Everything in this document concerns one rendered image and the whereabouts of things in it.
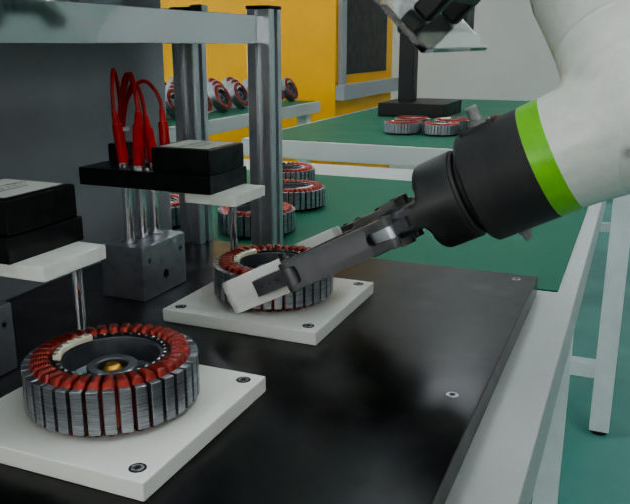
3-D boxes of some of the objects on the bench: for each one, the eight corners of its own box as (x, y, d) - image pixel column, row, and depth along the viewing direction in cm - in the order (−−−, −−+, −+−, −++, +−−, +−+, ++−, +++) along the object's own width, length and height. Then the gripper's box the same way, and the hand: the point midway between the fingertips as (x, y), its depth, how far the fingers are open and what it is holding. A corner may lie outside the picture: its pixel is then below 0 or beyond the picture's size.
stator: (349, 284, 75) (350, 248, 74) (304, 321, 65) (304, 280, 64) (248, 271, 79) (247, 237, 78) (191, 304, 69) (189, 265, 68)
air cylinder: (187, 281, 80) (185, 230, 79) (146, 302, 74) (142, 247, 72) (147, 275, 82) (144, 225, 81) (103, 296, 75) (99, 242, 74)
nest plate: (373, 293, 76) (373, 281, 76) (315, 346, 63) (315, 332, 63) (241, 276, 82) (241, 265, 82) (162, 321, 69) (162, 308, 68)
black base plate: (536, 295, 82) (538, 275, 82) (291, 855, 26) (291, 803, 25) (169, 251, 100) (168, 234, 99) (-460, 524, 43) (-471, 489, 43)
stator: (286, 177, 154) (286, 159, 153) (327, 184, 146) (327, 165, 145) (244, 184, 146) (244, 165, 145) (285, 192, 138) (285, 172, 137)
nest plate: (266, 391, 55) (266, 375, 54) (144, 502, 41) (142, 482, 41) (97, 358, 60) (96, 344, 60) (-59, 448, 47) (-61, 430, 47)
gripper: (483, 133, 72) (295, 218, 82) (414, 169, 51) (174, 277, 62) (515, 204, 73) (324, 281, 83) (459, 269, 52) (214, 360, 62)
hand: (276, 273), depth 71 cm, fingers closed on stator, 11 cm apart
